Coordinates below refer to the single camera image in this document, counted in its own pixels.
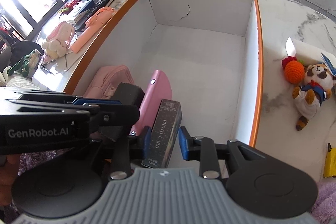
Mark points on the orange crochet fruit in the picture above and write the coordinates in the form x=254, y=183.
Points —
x=294, y=70

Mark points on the pink notebook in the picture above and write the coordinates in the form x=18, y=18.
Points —
x=158, y=88

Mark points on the photo card box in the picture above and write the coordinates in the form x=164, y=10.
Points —
x=163, y=134

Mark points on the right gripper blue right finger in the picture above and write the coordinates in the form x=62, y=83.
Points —
x=205, y=151

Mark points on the purple fuzzy robe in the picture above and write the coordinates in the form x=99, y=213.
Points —
x=324, y=207

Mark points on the red flower decoration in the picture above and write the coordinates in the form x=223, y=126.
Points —
x=68, y=7

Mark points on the black remote control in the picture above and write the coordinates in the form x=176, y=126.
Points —
x=97, y=4

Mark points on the orange storage box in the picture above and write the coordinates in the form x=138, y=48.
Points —
x=210, y=50

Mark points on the red panda plush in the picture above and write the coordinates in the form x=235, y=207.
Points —
x=316, y=88

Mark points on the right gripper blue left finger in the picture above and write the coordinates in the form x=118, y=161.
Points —
x=129, y=147

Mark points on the yellow round case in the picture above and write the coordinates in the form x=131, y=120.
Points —
x=330, y=162

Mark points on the dark grey box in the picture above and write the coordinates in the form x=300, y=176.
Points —
x=129, y=94

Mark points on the pink fabric pouch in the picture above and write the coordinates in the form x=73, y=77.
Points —
x=106, y=81

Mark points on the pink bunny plush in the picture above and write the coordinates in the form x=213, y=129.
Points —
x=57, y=43

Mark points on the white rectangular box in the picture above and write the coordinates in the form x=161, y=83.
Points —
x=306, y=53

